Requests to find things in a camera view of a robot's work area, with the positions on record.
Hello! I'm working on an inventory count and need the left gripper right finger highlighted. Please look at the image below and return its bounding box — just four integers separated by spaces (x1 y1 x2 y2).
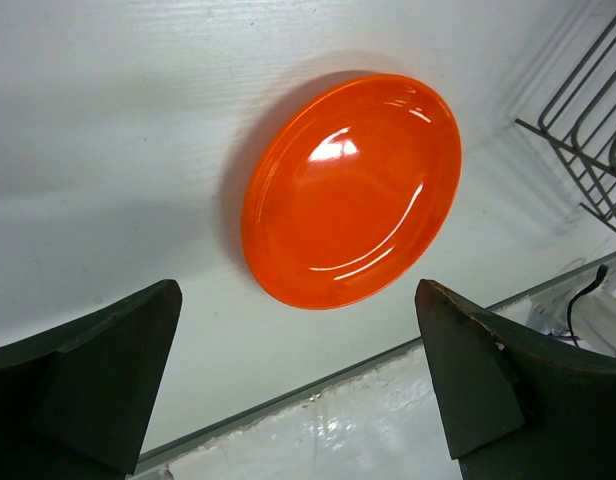
415 280 616 479

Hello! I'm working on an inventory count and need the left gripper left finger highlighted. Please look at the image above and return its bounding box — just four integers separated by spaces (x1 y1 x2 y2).
0 279 182 479

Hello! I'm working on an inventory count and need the orange plate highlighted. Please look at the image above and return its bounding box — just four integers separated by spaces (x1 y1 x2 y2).
241 73 462 310

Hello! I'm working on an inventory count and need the black base cable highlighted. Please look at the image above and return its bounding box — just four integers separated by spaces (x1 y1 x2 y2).
566 263 610 349

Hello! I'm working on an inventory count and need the wire dish rack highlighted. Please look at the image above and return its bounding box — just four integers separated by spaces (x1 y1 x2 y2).
515 1 616 234

